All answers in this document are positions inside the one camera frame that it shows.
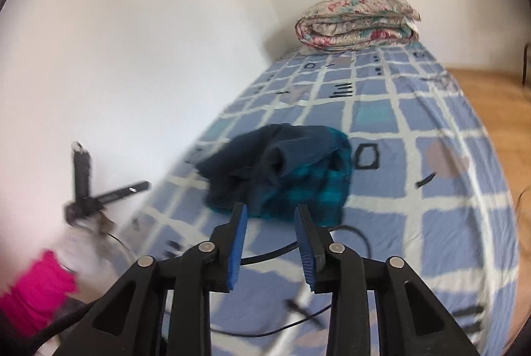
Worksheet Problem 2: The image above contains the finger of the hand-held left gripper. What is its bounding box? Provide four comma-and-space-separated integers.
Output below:
71, 141, 93, 202
89, 180, 151, 208

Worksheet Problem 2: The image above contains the dark chair frame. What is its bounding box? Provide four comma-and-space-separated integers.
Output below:
520, 43, 531, 88

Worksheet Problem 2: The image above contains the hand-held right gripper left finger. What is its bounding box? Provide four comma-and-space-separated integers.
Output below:
50, 202, 250, 356

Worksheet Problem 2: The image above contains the person's left forearm pink sleeve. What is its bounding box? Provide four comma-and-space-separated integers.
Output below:
0, 250, 79, 338

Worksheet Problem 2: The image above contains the black cable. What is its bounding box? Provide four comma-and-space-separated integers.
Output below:
207, 225, 372, 338

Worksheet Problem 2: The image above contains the folded floral quilt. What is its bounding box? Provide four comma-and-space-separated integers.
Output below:
294, 0, 421, 49

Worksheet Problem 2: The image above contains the blue checked bed sheet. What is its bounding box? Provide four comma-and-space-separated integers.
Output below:
116, 43, 521, 356

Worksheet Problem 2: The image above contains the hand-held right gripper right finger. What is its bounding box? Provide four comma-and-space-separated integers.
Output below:
293, 204, 482, 356

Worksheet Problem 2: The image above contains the teal plaid fleece garment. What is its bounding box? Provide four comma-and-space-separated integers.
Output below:
195, 124, 353, 227

